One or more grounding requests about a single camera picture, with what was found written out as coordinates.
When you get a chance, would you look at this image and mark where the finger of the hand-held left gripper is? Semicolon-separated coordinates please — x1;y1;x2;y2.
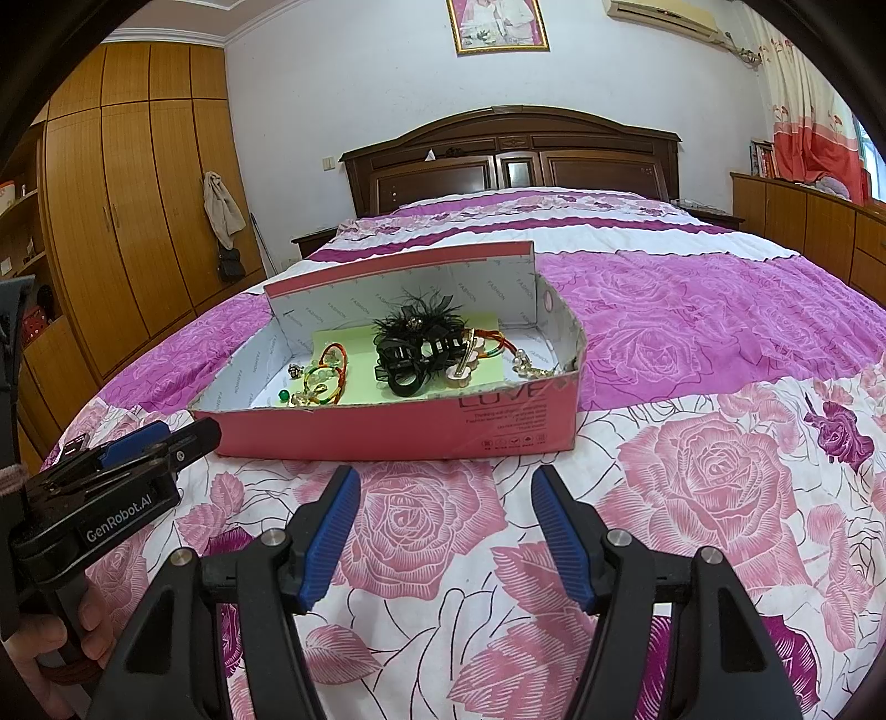
104;417;224;487
55;421;176;473

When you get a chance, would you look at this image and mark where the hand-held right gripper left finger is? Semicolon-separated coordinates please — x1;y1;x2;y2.
83;466;363;720

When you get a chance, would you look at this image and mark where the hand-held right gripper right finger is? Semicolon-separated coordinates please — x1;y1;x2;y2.
529;464;800;720

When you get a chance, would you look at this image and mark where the pink cardboard box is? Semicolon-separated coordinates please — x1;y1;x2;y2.
188;240;588;461

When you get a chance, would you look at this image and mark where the clear glass bead ornament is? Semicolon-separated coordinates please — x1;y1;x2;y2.
302;366;347;406

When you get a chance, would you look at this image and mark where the braided red green string bracelet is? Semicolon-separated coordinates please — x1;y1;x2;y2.
305;342;351;409

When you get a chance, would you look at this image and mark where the silver chain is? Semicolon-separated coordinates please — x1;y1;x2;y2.
508;349;562;380

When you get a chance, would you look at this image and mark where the black feather hair clip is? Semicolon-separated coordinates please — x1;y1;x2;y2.
370;291;468;397

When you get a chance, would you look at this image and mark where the red string bracelet coloured knot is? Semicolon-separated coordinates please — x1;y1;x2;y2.
471;328;527;357

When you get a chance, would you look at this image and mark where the person's left hand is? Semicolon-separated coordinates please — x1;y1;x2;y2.
0;594;120;720

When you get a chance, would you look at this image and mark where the red basket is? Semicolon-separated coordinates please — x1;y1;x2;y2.
20;305;56;343

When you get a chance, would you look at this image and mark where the green paper sheet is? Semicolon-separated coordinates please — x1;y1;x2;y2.
311;311;506;406

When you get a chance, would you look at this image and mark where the wooden wardrobe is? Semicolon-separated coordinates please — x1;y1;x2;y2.
0;42;271;451

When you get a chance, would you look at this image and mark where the dark wooden nightstand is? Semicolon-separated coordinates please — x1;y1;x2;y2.
291;223;343;263
671;200;745;229

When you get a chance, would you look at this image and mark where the hanging beige cloth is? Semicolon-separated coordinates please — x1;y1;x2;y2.
202;171;246;250

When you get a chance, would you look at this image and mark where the floral purple pink bedspread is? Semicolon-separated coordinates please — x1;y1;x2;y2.
42;186;886;720

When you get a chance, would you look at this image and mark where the dark wooden headboard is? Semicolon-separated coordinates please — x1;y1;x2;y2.
339;106;681;217

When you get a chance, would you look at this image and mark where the low wooden cabinet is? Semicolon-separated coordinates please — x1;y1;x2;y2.
730;172;886;306

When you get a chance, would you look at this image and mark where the orange and cream curtain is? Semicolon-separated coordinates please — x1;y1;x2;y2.
748;7;869;205

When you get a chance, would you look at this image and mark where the window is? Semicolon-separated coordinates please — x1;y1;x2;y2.
854;117;886;205

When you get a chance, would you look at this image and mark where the air conditioner pipe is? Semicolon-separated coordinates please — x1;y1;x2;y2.
720;31;763;66

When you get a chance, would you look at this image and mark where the framed wall picture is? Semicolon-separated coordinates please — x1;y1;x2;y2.
446;0;550;56

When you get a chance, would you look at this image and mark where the wall air conditioner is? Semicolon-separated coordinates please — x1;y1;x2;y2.
601;0;721;43

